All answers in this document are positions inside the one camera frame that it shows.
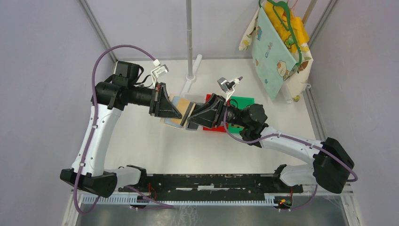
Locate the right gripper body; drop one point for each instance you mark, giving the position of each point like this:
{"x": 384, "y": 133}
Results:
{"x": 225, "y": 113}

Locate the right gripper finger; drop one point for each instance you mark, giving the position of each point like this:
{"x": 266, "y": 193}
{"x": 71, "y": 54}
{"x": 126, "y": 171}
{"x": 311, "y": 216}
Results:
{"x": 211, "y": 101}
{"x": 205, "y": 115}

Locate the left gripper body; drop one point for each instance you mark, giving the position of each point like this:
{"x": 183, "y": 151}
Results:
{"x": 154, "y": 104}

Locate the beige card holder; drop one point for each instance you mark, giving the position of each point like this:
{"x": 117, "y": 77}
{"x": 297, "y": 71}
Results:
{"x": 177, "y": 109}

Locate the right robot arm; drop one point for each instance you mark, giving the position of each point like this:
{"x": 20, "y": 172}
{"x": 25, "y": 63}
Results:
{"x": 325, "y": 163}

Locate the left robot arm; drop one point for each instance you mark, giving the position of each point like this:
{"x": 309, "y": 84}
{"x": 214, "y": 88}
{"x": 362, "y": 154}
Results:
{"x": 87, "y": 173}

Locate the clear plastic bin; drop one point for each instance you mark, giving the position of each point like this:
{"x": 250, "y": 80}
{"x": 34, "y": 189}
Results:
{"x": 193, "y": 97}

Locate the red plastic bin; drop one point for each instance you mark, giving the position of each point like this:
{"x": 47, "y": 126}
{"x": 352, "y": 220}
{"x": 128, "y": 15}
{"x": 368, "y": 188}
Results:
{"x": 216, "y": 128}

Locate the green plastic bin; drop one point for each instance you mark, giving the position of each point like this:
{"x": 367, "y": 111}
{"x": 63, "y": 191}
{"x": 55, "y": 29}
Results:
{"x": 240, "y": 103}

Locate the white stand base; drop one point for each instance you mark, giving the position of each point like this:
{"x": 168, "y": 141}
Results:
{"x": 191, "y": 76}

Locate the grey stand pole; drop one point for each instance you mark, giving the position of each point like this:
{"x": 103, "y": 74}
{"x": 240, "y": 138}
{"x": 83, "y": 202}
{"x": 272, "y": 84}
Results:
{"x": 189, "y": 31}

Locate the mint cartoon cloth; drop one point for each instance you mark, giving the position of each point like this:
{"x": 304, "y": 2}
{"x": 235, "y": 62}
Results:
{"x": 274, "y": 64}

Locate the cream patterned cloth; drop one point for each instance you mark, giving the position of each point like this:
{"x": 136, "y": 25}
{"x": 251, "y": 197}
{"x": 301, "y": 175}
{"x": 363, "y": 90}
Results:
{"x": 294, "y": 35}

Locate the yellow cloth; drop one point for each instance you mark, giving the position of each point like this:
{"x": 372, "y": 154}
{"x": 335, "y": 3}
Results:
{"x": 291, "y": 28}

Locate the green clothes hanger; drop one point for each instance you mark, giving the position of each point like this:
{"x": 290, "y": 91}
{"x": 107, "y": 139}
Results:
{"x": 288, "y": 28}

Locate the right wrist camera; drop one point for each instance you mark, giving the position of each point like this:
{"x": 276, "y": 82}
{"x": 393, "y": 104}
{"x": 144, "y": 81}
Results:
{"x": 228, "y": 87}

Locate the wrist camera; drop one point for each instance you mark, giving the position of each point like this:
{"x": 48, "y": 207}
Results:
{"x": 157, "y": 72}
{"x": 228, "y": 87}

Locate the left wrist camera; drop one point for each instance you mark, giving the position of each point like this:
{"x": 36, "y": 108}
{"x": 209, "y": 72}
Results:
{"x": 157, "y": 72}

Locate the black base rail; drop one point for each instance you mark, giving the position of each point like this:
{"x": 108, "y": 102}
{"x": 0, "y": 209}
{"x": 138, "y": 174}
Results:
{"x": 213, "y": 187}

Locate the white cable duct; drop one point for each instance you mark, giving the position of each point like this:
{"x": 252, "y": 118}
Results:
{"x": 134, "y": 199}

